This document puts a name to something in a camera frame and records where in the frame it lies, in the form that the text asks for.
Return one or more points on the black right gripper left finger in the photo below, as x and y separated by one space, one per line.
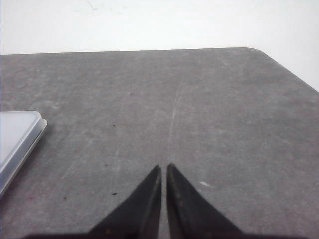
138 216

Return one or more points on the silver digital kitchen scale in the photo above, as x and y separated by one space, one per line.
20 132

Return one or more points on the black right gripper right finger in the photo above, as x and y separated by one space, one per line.
190 216

